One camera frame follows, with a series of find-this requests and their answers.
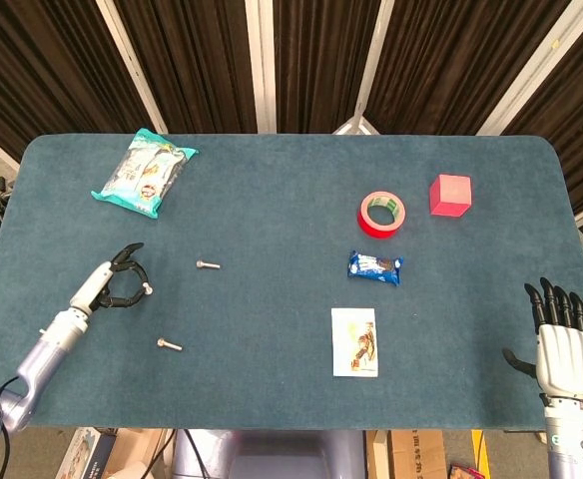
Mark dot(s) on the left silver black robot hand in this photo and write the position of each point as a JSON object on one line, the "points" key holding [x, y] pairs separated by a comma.
{"points": [[92, 287]]}

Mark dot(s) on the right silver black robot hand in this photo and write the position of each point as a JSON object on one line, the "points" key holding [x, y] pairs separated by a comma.
{"points": [[566, 356]]}

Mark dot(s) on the right purple robot arm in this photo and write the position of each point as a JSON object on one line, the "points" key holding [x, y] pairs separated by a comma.
{"points": [[571, 439]]}

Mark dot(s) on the left purple robot arm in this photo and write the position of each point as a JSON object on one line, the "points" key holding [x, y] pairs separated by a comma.
{"points": [[42, 349]]}

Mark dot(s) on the teal snack bag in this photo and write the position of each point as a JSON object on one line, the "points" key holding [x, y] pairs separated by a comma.
{"points": [[142, 174]]}

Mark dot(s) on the yellow strip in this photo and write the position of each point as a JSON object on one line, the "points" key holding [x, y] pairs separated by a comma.
{"points": [[478, 449]]}

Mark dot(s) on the colourful book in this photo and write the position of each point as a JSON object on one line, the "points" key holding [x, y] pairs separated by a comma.
{"points": [[463, 473]]}

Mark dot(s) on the brown cardboard sheet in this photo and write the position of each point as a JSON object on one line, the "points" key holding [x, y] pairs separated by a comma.
{"points": [[132, 449]]}

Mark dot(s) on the dark blue box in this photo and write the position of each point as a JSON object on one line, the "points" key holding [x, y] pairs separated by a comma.
{"points": [[99, 454]]}

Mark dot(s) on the white printed box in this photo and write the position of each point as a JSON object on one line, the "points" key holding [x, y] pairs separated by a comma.
{"points": [[79, 454]]}

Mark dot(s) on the brown cardboard box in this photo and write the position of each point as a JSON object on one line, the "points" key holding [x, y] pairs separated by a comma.
{"points": [[411, 454]]}

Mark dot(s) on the teal felt table cover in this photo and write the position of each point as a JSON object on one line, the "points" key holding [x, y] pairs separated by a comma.
{"points": [[271, 224]]}

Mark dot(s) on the pink red cube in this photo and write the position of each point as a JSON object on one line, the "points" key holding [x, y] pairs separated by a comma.
{"points": [[451, 197]]}

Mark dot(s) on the blue cookie packet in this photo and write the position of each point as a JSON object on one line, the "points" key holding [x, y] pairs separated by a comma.
{"points": [[374, 267]]}

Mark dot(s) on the white picture card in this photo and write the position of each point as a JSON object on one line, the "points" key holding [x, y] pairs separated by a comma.
{"points": [[354, 344]]}

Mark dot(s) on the dark brown pleated curtain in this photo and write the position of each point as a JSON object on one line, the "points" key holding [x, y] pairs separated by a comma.
{"points": [[196, 65], [461, 65], [47, 65], [321, 65], [581, 125]]}

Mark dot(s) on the red tape roll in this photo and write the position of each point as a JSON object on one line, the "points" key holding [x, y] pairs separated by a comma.
{"points": [[369, 229]]}

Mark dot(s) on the purple robot torso base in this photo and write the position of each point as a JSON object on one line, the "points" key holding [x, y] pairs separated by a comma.
{"points": [[271, 456]]}

